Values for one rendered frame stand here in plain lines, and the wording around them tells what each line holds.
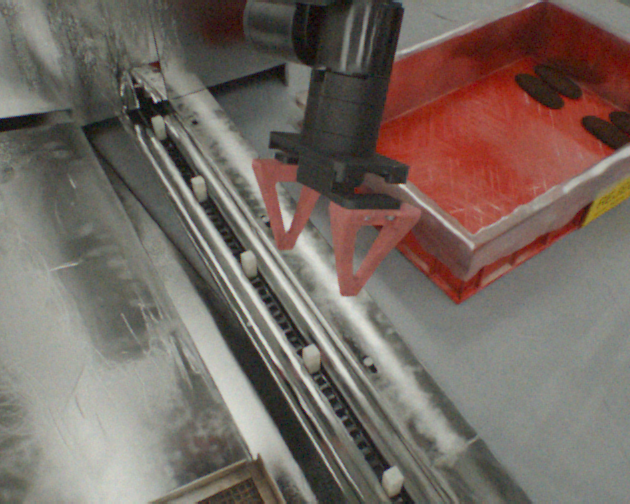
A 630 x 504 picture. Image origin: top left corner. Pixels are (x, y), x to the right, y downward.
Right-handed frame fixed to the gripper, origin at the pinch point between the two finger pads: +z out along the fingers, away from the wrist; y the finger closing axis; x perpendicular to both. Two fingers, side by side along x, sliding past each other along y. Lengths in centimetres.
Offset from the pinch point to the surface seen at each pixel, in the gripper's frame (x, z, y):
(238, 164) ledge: -8.5, 0.1, 32.5
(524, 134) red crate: -47, -9, 22
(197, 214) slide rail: -2.4, 5.6, 29.2
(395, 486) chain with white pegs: -6.6, 17.4, -8.0
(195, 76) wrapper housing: -7.8, -8.6, 47.8
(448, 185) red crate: -32.8, -1.5, 19.8
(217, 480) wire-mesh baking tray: 7.2, 17.4, -2.4
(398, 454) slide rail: -8.9, 16.7, -5.3
